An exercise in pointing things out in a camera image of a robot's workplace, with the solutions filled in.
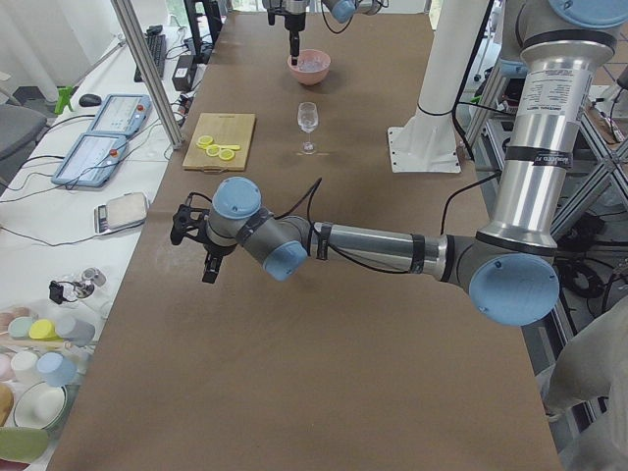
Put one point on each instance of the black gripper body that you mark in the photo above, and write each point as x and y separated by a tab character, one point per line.
216	248
292	20

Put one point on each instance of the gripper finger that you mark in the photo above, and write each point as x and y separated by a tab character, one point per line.
212	265

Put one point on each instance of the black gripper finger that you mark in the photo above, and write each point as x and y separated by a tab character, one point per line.
294	47

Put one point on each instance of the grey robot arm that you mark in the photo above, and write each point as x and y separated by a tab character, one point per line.
506	266
343	10

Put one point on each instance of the pile of clear ice cubes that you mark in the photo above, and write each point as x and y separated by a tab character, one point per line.
311	65

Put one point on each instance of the clear wine glass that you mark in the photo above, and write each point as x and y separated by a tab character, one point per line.
308	119

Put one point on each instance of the pink plastic bowl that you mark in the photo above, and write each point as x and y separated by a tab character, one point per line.
307	78

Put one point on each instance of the grey kitchen scale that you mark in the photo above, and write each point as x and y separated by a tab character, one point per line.
121	213

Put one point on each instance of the middle lemon slice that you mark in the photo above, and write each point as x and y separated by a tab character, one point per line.
213	150

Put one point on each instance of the far lemon slice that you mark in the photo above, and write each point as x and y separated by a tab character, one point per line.
204	141

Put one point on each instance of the wooden cutting board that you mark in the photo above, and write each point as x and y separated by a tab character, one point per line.
225	128

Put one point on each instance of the lower blue teach pendant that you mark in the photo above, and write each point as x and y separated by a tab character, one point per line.
91	161

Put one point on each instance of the blue teach pendant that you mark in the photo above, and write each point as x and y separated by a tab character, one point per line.
91	161
121	114

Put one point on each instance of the black power adapter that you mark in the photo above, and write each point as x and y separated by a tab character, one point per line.
184	73

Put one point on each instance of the upper blue teach pendant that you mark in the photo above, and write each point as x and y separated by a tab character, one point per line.
121	114

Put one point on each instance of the black keyboard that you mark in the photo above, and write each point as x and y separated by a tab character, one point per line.
157	47

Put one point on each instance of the grey plastic cup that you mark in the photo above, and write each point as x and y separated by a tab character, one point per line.
76	331

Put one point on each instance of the black computer mouse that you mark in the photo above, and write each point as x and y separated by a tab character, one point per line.
89	100

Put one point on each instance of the yellow plastic cup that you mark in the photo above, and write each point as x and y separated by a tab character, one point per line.
43	329

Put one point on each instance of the blue plastic cup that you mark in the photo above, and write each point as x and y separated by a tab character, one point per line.
55	369

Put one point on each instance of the white ceramic bowl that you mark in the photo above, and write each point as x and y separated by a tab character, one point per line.
41	407

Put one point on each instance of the green plastic bowl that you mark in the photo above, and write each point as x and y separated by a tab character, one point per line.
23	444

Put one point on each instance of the lemon slice near handle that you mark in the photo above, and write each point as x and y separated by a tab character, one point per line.
226	155

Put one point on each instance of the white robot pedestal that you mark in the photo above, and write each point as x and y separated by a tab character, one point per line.
426	143

